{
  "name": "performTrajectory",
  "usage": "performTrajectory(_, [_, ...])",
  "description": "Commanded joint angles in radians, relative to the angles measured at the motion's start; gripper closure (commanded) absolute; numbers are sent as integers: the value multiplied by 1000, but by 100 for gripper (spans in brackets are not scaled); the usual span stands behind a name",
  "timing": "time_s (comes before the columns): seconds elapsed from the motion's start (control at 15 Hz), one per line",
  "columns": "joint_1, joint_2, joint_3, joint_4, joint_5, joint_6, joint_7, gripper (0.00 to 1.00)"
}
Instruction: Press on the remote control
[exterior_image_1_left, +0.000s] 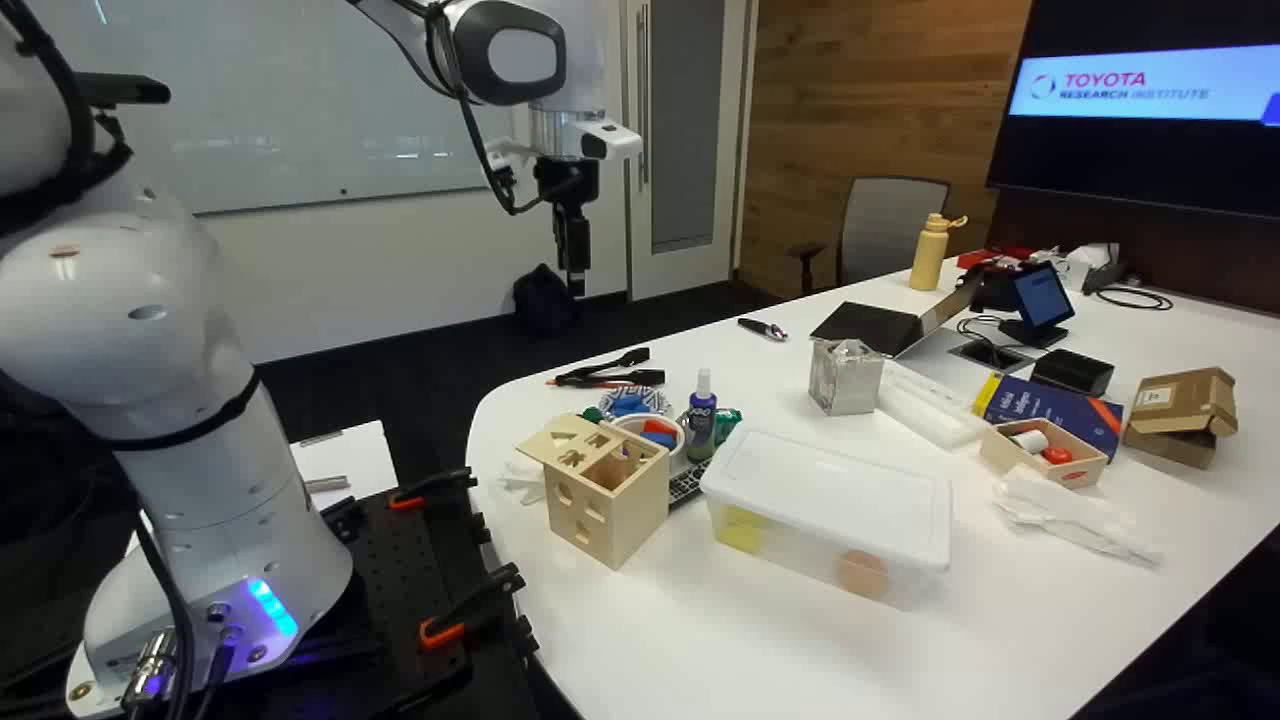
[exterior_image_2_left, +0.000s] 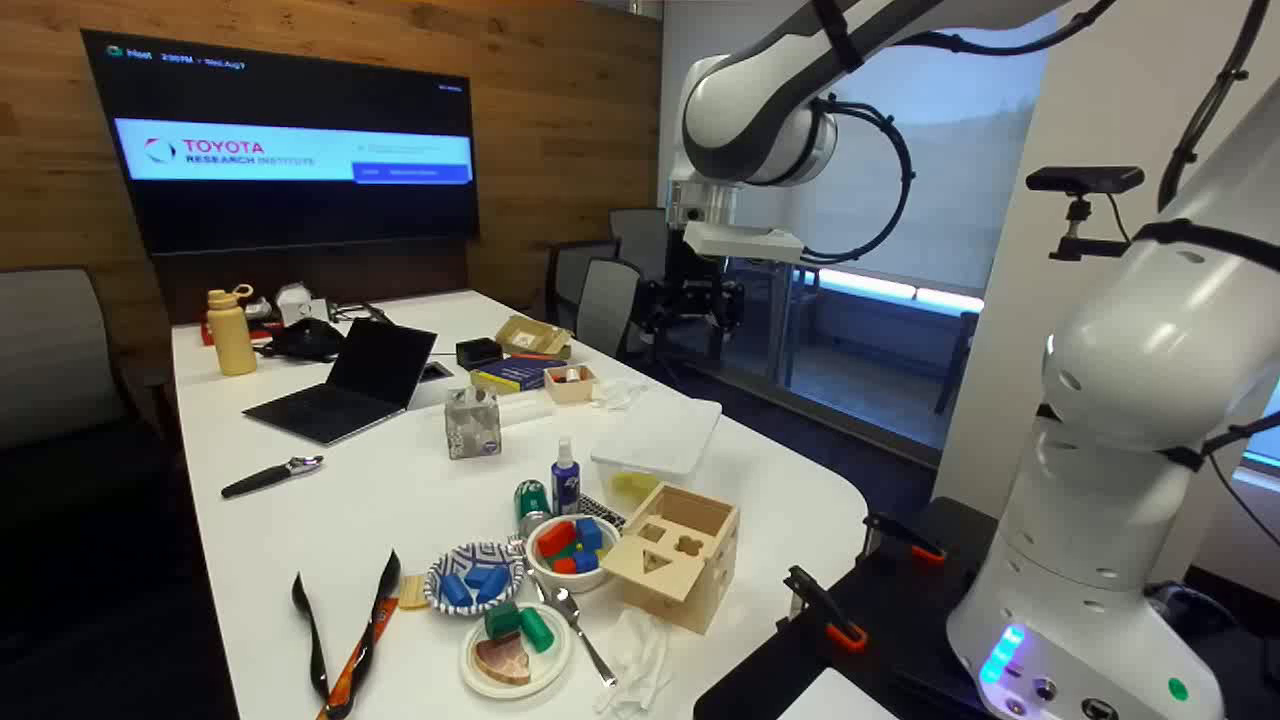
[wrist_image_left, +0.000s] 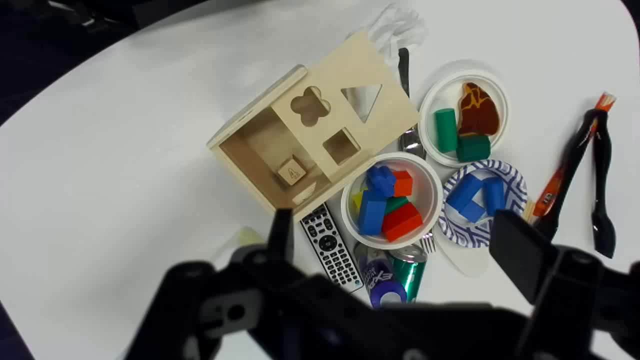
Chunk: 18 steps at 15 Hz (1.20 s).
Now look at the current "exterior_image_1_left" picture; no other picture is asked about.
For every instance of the blue book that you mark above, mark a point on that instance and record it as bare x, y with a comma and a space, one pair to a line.
1027, 400

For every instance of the black camera on stand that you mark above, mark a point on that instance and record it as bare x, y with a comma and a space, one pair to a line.
109, 88

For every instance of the clear plastic bag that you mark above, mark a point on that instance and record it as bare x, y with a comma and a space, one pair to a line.
1040, 504

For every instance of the small black pen object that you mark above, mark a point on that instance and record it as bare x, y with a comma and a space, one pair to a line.
765, 328

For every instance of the wooden shape sorter cube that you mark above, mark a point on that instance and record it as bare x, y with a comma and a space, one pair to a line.
607, 487

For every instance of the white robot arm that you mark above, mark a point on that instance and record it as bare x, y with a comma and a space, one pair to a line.
113, 308

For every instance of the bowl with colourful items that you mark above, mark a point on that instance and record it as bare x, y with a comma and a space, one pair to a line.
644, 414

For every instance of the clear plastic storage box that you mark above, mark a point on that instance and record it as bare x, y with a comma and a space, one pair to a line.
851, 521

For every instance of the yellow mustard bottle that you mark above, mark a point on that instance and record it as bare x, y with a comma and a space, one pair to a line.
930, 248

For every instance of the black small box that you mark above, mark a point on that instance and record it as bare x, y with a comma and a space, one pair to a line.
1068, 369

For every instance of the small black tablet display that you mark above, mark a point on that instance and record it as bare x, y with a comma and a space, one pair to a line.
1040, 308

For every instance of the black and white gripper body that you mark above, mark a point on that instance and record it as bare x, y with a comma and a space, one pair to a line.
571, 153

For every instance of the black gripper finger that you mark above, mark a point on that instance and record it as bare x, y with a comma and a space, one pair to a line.
580, 269
564, 269

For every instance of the black bag on floor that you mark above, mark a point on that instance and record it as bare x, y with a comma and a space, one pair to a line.
542, 302

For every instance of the wall television screen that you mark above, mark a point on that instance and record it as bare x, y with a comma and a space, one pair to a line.
1145, 101

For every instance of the white foam block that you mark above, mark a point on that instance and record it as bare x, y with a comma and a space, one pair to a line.
924, 407

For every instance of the grey office chair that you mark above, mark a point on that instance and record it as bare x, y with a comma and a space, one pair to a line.
877, 232

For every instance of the black mounting base plate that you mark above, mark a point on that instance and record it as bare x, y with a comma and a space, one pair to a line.
426, 626

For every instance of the wooden tray with items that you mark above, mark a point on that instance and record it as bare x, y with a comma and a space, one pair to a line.
1044, 449

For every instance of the black tongs with red tip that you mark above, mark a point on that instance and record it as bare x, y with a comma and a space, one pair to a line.
615, 375

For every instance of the blue capped bottle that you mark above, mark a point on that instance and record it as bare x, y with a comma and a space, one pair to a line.
703, 418

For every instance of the black remote control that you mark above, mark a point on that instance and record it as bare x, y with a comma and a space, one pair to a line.
683, 476

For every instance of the small brown cardboard box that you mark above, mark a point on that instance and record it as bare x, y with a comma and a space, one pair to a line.
1180, 418

